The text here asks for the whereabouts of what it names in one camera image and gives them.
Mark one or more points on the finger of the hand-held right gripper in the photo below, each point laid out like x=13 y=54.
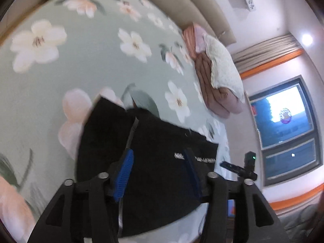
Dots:
x=231 y=167

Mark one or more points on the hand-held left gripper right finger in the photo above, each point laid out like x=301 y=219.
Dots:
x=193 y=176

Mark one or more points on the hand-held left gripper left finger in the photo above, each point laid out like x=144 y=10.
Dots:
x=125 y=172

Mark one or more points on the black hooded jacket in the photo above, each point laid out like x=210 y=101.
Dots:
x=157 y=157

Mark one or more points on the window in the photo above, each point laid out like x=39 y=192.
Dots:
x=286 y=134

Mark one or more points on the red label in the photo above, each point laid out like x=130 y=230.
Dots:
x=253 y=110

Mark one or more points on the round window sticker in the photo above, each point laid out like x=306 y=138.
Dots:
x=285 y=116

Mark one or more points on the white floral pillow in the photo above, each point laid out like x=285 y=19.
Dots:
x=222 y=65

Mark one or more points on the bed with floral sheet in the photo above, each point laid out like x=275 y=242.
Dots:
x=88 y=68

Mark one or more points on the beige and orange curtain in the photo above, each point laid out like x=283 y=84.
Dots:
x=265 y=53

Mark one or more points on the pink pillow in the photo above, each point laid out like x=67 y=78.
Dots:
x=200 y=41

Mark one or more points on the round ceiling light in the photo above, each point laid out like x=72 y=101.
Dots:
x=307 y=39

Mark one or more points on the beige padded headboard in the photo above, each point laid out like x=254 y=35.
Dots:
x=192 y=7

